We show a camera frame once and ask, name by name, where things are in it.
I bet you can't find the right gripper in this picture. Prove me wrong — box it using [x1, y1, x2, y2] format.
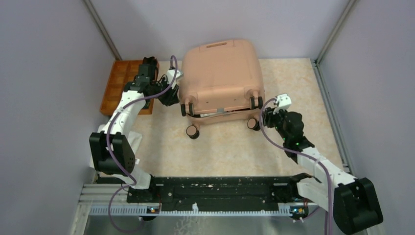
[262, 105, 290, 141]

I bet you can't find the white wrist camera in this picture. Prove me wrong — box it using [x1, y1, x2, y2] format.
[165, 68, 184, 89]
[273, 94, 292, 114]

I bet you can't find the aluminium rail frame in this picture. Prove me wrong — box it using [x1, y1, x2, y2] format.
[79, 176, 328, 221]

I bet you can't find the wooden compartment tray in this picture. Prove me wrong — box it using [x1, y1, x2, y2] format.
[100, 59, 159, 116]

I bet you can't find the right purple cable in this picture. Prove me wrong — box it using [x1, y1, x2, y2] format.
[258, 98, 335, 235]

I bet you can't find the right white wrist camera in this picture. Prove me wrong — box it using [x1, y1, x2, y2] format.
[273, 94, 292, 114]

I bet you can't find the rolled dark tie top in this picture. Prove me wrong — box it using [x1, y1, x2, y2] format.
[142, 56, 158, 67]

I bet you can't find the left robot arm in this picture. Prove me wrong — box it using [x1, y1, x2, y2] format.
[89, 63, 182, 202]

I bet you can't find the white cloth under left arm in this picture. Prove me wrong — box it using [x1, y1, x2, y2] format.
[89, 129, 143, 169]

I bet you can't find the purple cable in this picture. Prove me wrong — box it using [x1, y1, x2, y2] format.
[106, 55, 179, 234]
[258, 98, 335, 235]

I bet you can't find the pink suitcase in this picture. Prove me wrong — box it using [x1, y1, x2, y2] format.
[178, 39, 265, 139]

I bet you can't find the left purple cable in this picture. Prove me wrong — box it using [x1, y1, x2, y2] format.
[106, 55, 179, 234]

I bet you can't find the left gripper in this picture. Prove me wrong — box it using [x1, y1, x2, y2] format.
[150, 76, 180, 106]

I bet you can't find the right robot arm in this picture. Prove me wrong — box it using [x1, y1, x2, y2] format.
[259, 107, 384, 235]

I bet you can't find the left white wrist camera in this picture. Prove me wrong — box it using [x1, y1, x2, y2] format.
[165, 68, 184, 89]

